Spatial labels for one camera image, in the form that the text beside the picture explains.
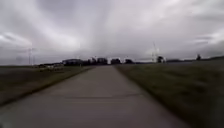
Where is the dark tree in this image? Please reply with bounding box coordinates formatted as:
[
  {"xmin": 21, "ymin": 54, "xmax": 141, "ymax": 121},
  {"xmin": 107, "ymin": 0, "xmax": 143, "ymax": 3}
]
[
  {"xmin": 195, "ymin": 53, "xmax": 203, "ymax": 62},
  {"xmin": 156, "ymin": 55, "xmax": 165, "ymax": 64}
]

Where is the grey concrete path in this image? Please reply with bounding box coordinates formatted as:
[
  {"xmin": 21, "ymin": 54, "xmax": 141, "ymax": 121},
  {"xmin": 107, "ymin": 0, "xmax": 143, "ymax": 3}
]
[{"xmin": 0, "ymin": 65, "xmax": 192, "ymax": 128}]

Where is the row of dark buildings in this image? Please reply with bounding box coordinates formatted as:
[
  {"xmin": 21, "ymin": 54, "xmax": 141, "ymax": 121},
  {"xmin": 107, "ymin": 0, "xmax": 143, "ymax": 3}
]
[{"xmin": 38, "ymin": 57, "xmax": 135, "ymax": 69}]

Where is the pylon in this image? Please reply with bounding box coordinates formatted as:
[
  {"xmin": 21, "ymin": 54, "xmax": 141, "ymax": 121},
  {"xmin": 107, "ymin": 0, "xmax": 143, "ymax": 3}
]
[
  {"xmin": 27, "ymin": 47, "xmax": 35, "ymax": 66},
  {"xmin": 151, "ymin": 41, "xmax": 160, "ymax": 64}
]

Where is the grass field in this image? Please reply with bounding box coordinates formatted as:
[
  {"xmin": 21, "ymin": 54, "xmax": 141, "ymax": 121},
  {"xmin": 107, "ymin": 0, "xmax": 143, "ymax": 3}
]
[
  {"xmin": 0, "ymin": 65, "xmax": 96, "ymax": 107},
  {"xmin": 114, "ymin": 59, "xmax": 224, "ymax": 128}
]

